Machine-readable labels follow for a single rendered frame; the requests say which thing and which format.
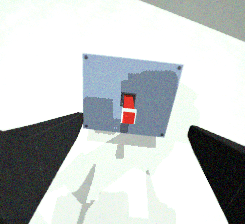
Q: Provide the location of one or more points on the red square peg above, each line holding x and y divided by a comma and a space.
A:
128, 111

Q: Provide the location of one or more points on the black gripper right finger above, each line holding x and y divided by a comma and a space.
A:
223, 164

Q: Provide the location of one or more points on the light blue sloped panel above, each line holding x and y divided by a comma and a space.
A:
106, 79

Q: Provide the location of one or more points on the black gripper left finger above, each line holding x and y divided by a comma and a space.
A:
30, 158

